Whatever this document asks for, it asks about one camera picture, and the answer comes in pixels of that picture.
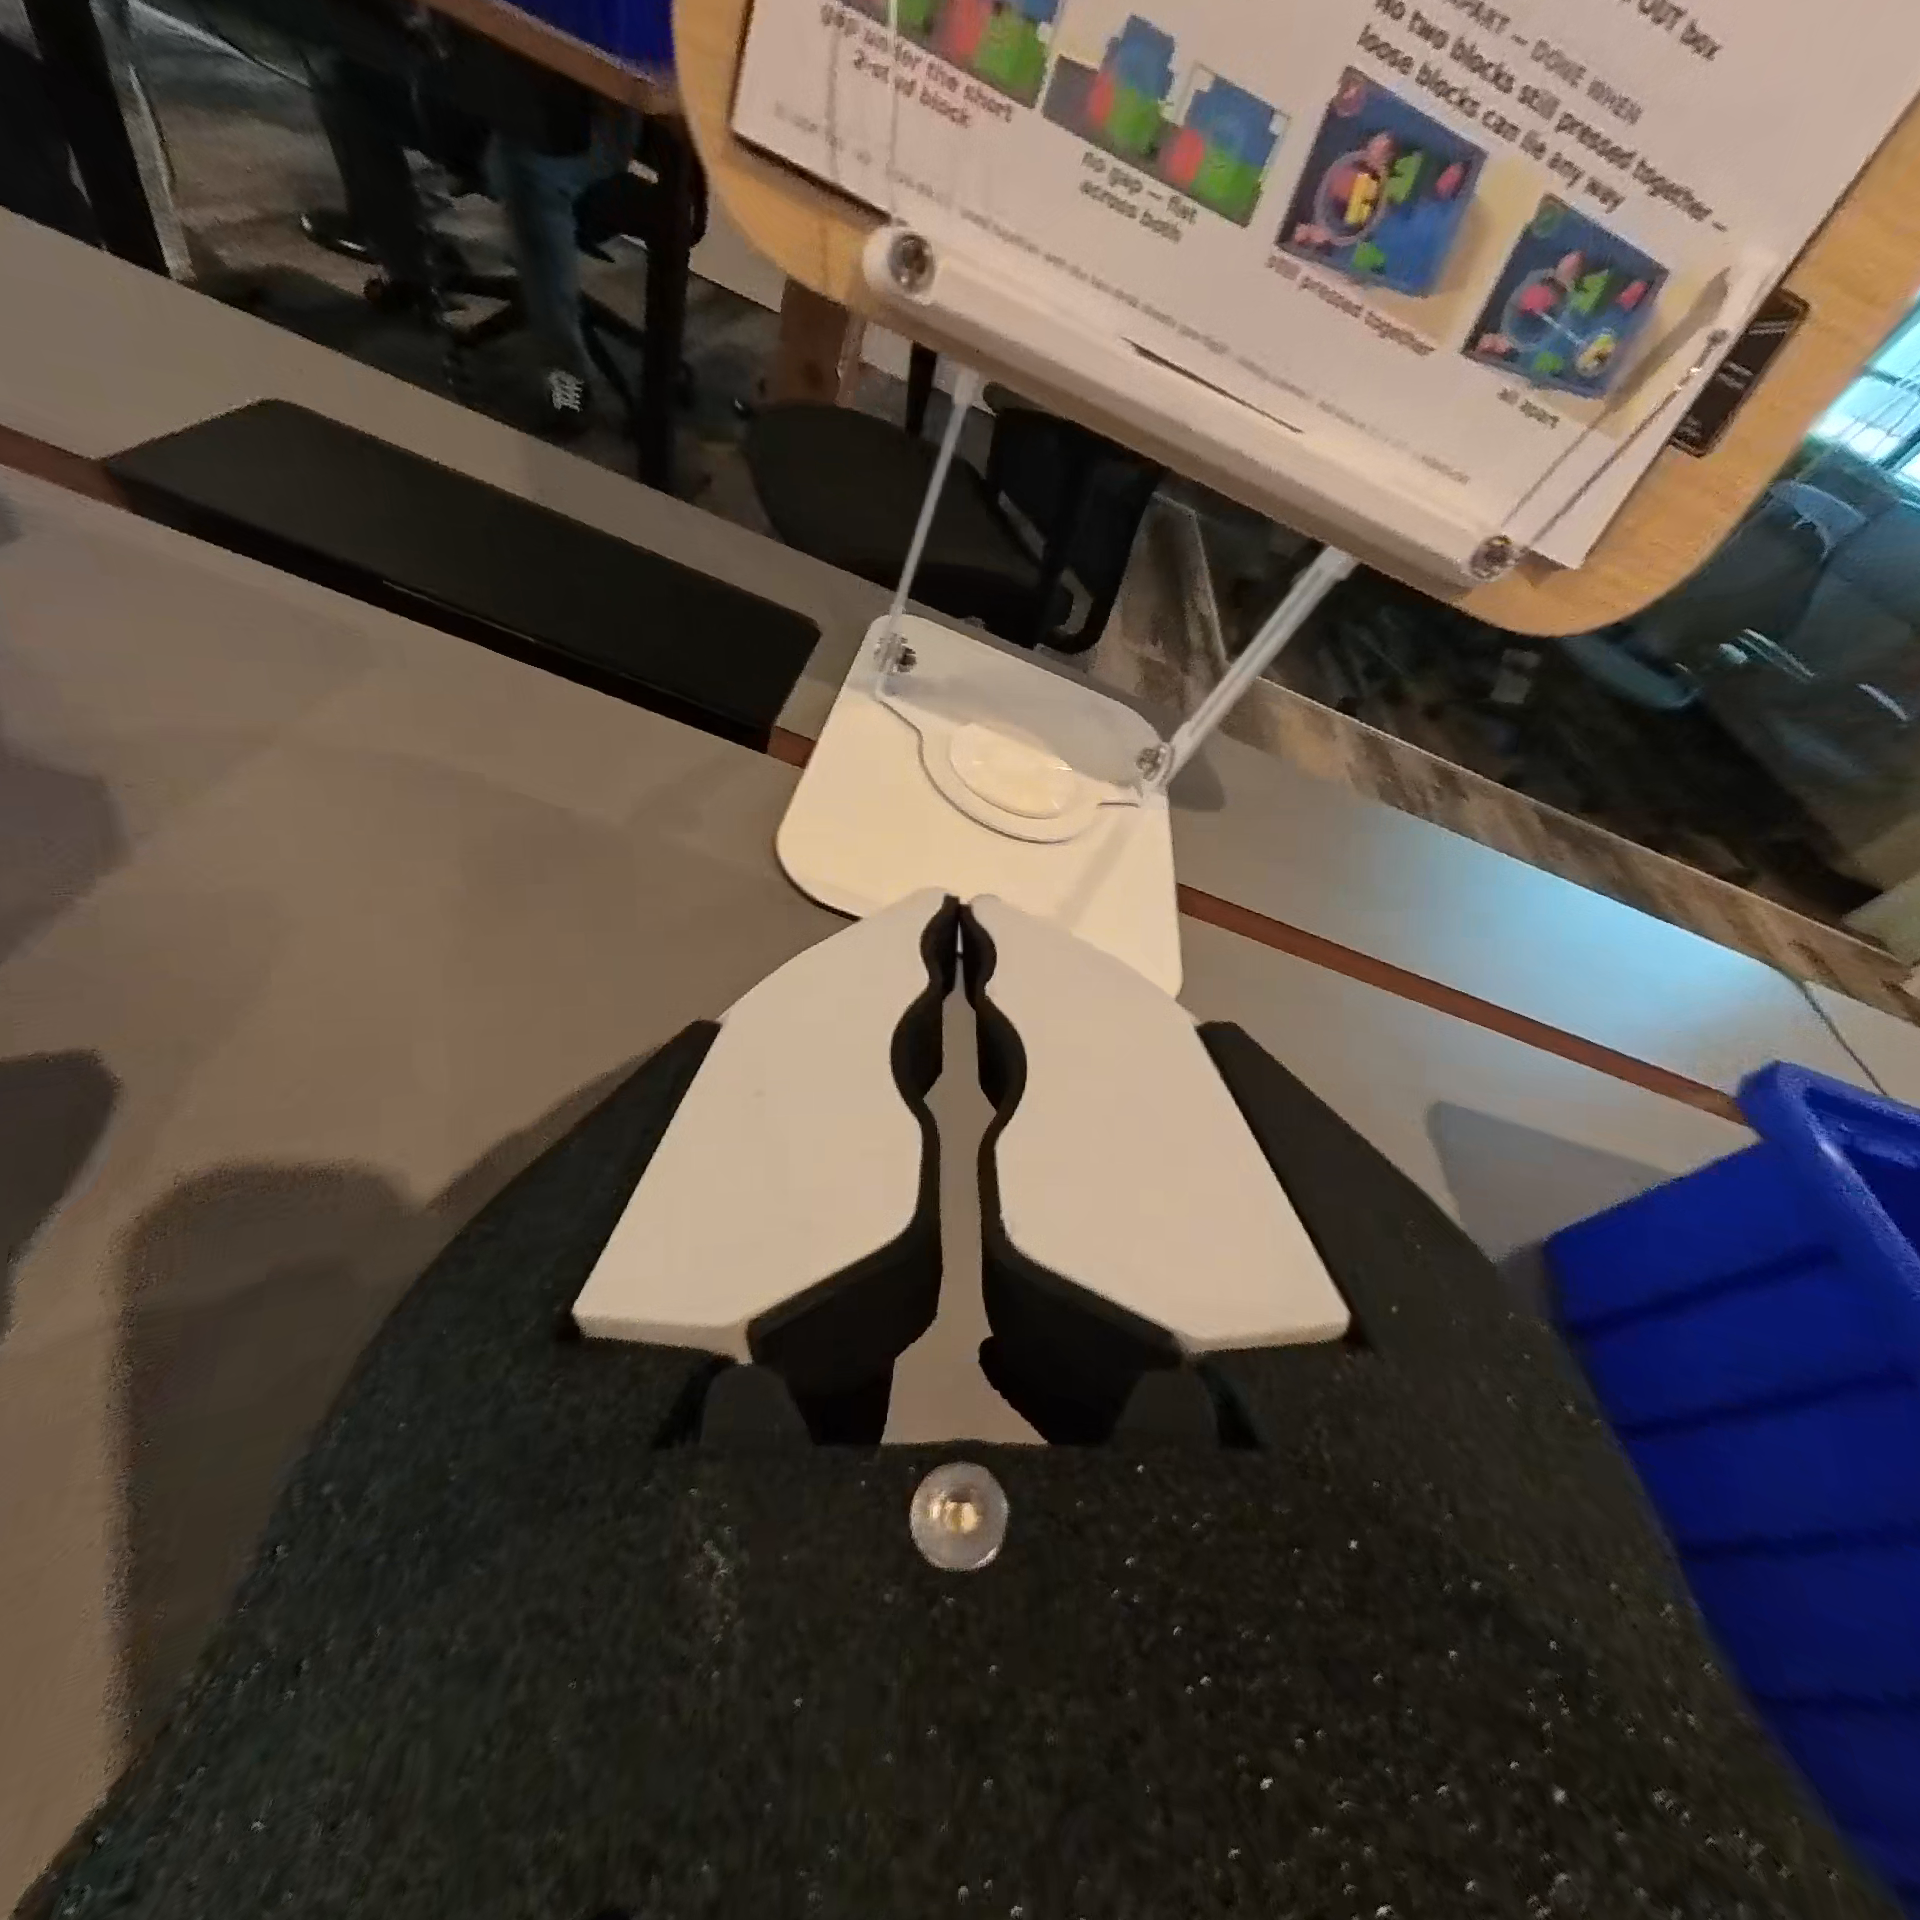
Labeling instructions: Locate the group of pale office chairs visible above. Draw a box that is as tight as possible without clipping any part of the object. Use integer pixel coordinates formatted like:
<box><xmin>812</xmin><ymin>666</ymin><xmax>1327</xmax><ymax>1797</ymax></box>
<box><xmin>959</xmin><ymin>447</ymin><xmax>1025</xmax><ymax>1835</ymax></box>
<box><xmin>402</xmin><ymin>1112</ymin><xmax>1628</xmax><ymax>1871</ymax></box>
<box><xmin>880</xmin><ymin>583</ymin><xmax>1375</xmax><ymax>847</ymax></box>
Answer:
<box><xmin>1620</xmin><ymin>451</ymin><xmax>1920</xmax><ymax>781</ymax></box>

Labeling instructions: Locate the black desk mat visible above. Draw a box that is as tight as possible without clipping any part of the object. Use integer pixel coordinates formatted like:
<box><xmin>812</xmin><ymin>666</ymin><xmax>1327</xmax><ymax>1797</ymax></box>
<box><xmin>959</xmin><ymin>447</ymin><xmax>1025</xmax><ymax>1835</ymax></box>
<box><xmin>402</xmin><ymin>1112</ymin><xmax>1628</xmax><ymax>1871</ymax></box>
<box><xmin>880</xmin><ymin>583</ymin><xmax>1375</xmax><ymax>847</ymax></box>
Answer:
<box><xmin>106</xmin><ymin>397</ymin><xmax>825</xmax><ymax>752</ymax></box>

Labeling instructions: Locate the printed instruction sheet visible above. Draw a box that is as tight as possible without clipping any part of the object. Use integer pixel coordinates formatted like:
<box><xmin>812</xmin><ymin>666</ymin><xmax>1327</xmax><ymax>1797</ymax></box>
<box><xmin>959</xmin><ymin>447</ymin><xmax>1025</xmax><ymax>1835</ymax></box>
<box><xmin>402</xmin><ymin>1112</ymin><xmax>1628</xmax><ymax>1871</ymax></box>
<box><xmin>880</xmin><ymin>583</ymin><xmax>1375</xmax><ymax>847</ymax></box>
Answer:
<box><xmin>730</xmin><ymin>0</ymin><xmax>1896</xmax><ymax>572</ymax></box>

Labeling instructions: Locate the wooden rounded panel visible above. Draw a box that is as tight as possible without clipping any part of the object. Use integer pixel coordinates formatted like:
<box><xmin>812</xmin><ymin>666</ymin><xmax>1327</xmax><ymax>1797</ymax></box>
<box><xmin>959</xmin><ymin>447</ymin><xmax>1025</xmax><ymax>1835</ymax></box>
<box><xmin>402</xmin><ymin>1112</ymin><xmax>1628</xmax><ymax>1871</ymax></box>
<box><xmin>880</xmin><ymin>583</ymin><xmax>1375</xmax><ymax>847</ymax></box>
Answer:
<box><xmin>672</xmin><ymin>0</ymin><xmax>1920</xmax><ymax>640</ymax></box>

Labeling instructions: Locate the clear acrylic sign stand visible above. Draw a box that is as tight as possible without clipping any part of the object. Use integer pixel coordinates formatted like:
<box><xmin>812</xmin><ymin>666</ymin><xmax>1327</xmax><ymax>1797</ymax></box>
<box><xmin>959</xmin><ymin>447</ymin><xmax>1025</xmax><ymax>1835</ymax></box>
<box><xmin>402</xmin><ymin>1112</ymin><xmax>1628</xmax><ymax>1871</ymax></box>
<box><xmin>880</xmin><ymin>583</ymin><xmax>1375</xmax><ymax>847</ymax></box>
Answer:
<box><xmin>730</xmin><ymin>0</ymin><xmax>1788</xmax><ymax>999</ymax></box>

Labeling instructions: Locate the thin dark cable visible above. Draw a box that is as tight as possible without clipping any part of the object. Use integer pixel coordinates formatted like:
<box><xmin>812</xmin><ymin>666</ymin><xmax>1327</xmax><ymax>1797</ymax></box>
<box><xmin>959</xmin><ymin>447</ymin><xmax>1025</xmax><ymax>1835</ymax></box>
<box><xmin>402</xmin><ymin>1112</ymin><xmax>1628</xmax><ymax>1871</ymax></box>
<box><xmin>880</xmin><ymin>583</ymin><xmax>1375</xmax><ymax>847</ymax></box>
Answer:
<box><xmin>1793</xmin><ymin>977</ymin><xmax>1892</xmax><ymax>1098</ymax></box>

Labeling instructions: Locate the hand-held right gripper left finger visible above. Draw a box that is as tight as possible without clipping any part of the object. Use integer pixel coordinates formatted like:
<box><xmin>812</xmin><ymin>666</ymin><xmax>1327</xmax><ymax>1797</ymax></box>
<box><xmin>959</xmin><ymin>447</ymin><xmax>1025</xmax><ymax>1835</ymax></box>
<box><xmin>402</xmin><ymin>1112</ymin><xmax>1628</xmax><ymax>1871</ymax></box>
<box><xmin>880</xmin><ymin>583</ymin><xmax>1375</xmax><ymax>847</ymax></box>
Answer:
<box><xmin>570</xmin><ymin>891</ymin><xmax>960</xmax><ymax>1450</ymax></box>

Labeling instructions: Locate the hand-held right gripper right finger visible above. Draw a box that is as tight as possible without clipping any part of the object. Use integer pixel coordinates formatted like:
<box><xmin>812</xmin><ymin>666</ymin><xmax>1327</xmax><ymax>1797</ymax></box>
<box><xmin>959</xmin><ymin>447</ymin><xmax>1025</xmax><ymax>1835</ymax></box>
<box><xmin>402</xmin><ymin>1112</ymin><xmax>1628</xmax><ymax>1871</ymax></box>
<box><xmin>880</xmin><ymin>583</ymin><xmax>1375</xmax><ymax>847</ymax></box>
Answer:
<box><xmin>964</xmin><ymin>897</ymin><xmax>1354</xmax><ymax>1450</ymax></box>

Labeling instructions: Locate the blue plastic bin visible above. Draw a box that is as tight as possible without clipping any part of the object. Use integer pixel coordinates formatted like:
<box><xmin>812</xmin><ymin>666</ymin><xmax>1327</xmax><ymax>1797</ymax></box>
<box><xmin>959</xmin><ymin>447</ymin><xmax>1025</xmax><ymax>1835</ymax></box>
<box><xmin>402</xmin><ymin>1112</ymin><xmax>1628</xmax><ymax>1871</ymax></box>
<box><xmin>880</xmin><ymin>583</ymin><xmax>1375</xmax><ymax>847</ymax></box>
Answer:
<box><xmin>1545</xmin><ymin>1057</ymin><xmax>1920</xmax><ymax>1893</ymax></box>

